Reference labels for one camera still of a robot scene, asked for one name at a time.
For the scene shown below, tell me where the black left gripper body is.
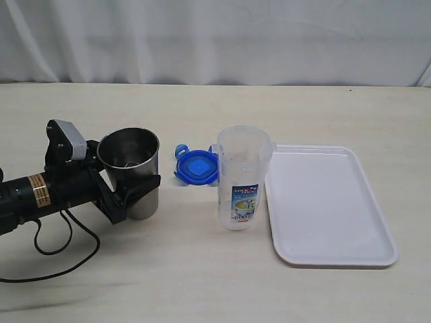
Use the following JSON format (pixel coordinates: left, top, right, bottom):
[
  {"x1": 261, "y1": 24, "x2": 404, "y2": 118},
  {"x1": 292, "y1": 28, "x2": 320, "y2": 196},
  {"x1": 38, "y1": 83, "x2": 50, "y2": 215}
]
[{"x1": 44, "y1": 119, "x2": 126, "y2": 224}]

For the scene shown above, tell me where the stainless steel cup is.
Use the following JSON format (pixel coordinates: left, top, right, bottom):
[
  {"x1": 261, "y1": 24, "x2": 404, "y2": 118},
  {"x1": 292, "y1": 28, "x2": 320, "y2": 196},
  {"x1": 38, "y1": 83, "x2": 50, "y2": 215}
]
[{"x1": 97, "y1": 127, "x2": 160, "y2": 220}]

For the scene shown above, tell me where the blue plastic lid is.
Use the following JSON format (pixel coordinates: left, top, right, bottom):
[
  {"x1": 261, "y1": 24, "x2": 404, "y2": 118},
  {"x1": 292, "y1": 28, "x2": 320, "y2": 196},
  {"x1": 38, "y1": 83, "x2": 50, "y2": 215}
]
[{"x1": 174, "y1": 144, "x2": 218, "y2": 186}]

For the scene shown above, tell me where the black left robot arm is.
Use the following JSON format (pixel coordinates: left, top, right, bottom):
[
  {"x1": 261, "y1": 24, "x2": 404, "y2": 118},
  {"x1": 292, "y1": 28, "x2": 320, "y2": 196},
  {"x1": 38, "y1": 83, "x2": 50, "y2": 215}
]
[{"x1": 1, "y1": 119, "x2": 161, "y2": 234}]

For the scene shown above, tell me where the clear plastic jar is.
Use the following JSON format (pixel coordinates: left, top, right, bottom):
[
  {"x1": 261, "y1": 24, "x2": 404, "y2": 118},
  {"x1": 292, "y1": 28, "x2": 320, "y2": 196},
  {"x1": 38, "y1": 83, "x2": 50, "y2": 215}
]
[{"x1": 215, "y1": 126, "x2": 273, "y2": 231}]

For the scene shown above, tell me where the white plastic tray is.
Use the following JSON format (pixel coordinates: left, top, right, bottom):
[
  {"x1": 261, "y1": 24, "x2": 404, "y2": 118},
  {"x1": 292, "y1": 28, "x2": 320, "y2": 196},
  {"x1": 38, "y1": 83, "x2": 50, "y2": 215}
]
[{"x1": 265, "y1": 144, "x2": 399, "y2": 268}]

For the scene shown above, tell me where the white curtain backdrop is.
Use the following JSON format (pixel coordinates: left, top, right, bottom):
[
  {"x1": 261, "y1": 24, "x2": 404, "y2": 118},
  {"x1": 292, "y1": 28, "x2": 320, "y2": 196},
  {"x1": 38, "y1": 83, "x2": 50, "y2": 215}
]
[{"x1": 1, "y1": 1, "x2": 430, "y2": 87}]

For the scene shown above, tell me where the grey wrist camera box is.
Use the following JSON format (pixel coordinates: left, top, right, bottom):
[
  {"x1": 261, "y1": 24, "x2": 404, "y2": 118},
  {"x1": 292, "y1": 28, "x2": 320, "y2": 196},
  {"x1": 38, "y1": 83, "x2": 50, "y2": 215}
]
[{"x1": 54, "y1": 119, "x2": 87, "y2": 160}]

